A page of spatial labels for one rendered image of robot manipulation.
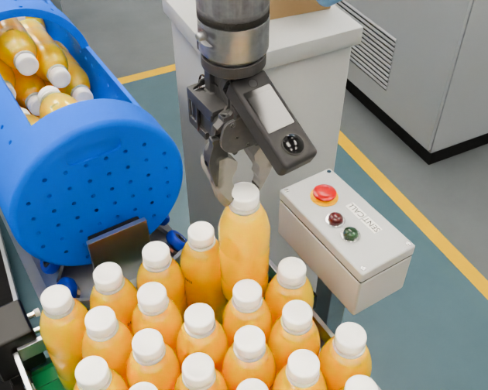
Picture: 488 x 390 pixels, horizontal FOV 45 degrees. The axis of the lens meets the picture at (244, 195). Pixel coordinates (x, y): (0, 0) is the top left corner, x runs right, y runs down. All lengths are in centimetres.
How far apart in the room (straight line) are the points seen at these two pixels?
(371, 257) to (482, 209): 180
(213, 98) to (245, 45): 10
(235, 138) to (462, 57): 184
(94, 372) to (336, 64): 83
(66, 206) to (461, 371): 151
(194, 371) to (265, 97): 33
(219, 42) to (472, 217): 207
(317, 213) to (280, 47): 40
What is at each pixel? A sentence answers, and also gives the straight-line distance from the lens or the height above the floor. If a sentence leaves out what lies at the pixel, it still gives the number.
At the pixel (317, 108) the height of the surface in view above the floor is 97.
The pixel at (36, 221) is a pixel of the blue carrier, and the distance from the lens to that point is 93.
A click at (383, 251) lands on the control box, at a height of 110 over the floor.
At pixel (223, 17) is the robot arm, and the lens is 60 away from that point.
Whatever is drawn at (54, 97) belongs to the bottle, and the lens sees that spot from 101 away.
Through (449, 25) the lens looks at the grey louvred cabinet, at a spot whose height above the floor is 66.
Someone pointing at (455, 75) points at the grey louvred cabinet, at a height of 47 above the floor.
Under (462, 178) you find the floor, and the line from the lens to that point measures 275.
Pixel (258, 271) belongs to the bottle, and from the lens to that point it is 83.
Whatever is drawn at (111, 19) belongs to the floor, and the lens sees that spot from 384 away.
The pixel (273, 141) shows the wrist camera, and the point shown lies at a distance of 62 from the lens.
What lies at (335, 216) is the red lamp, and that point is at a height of 111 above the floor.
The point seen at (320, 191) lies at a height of 111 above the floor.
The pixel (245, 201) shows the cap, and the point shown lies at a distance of 75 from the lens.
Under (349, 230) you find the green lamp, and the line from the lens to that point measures 87.
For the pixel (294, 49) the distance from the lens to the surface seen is 120.
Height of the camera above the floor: 174
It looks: 44 degrees down
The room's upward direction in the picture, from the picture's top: straight up
